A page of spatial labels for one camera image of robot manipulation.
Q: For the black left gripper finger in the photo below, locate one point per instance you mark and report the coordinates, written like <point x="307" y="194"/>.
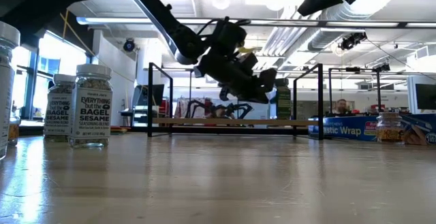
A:
<point x="255" y="94"/>
<point x="268" y="80"/>

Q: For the green-lidded green spice jar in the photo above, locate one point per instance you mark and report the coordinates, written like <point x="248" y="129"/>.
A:
<point x="283" y="105"/>

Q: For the bagel seasoning jar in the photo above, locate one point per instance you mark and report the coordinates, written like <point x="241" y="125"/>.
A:
<point x="59" y="111"/>
<point x="91" y="111"/>
<point x="7" y="91"/>

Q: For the small glass jar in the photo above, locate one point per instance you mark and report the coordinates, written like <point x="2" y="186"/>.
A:
<point x="389" y="132"/>
<point x="14" y="132"/>

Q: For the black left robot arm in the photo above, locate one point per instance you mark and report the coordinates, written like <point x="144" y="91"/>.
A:
<point x="163" y="19"/>

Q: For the long ceiling light bar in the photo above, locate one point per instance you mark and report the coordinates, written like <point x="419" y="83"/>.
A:
<point x="306" y="22"/>

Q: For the black background robot arms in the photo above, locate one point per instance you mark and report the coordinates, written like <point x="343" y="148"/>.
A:
<point x="218" y="110"/>

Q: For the person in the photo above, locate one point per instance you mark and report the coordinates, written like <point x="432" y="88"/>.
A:
<point x="341" y="105"/>

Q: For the black monitor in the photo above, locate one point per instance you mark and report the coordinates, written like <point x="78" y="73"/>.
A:
<point x="150" y="94"/>

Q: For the blue plastic wrap box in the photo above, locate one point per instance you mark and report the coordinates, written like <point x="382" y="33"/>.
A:
<point x="340" y="128"/>

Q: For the white tower with black panel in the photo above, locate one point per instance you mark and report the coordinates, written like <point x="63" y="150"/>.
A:
<point x="410" y="94"/>

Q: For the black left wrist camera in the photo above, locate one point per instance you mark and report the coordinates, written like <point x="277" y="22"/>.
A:
<point x="251" y="60"/>

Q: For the black background rig frame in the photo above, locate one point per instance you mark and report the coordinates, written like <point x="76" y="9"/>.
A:
<point x="378" y="91"/>
<point x="190" y="91"/>

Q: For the black ceiling camera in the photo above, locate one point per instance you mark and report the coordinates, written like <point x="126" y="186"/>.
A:
<point x="352" y="41"/>

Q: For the round black wall fixture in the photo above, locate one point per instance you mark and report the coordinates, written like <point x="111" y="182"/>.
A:
<point x="128" y="45"/>

